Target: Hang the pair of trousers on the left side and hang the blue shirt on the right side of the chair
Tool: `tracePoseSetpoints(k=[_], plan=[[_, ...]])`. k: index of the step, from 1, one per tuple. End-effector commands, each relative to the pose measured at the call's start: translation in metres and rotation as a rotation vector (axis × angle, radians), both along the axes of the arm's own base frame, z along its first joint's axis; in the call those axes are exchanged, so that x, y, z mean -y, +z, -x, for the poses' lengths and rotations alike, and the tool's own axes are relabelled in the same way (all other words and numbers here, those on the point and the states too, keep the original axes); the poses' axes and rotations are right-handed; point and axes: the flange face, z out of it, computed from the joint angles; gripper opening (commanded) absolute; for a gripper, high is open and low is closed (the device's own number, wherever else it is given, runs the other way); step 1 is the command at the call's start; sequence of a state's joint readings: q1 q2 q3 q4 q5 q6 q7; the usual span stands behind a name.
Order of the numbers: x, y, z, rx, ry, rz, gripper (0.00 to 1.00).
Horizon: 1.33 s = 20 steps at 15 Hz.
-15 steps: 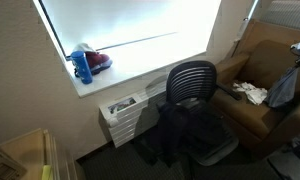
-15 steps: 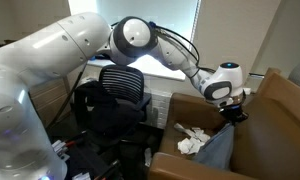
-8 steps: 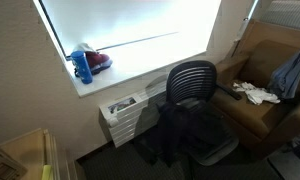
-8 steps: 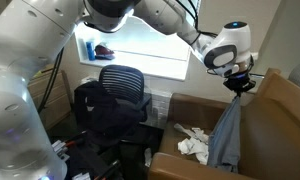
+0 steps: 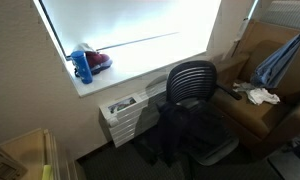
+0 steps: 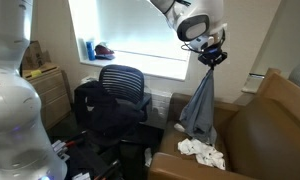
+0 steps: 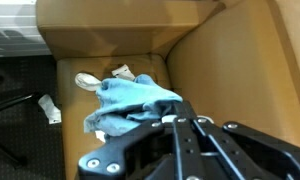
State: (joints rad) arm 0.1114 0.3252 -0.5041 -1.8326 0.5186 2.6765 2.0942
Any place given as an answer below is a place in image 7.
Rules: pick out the small white rag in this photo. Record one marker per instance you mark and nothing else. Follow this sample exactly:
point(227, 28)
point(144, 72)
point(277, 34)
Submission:
point(50, 110)

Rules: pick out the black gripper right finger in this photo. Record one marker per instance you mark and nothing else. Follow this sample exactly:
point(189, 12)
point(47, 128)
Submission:
point(250, 150)

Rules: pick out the tan leather armchair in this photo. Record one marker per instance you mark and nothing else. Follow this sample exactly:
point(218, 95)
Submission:
point(230, 73)

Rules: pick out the blue shirt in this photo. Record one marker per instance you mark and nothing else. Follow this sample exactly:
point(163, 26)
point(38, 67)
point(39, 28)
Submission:
point(130, 103)

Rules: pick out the white radiator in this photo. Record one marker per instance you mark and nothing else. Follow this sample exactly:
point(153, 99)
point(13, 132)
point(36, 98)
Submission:
point(13, 30)

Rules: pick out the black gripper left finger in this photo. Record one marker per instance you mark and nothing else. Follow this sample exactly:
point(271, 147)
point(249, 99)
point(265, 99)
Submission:
point(133, 150)

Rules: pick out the long white cloth strip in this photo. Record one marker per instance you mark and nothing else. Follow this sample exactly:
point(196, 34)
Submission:
point(86, 81)

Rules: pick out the black office chair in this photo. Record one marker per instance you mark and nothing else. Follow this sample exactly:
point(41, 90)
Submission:
point(10, 103)

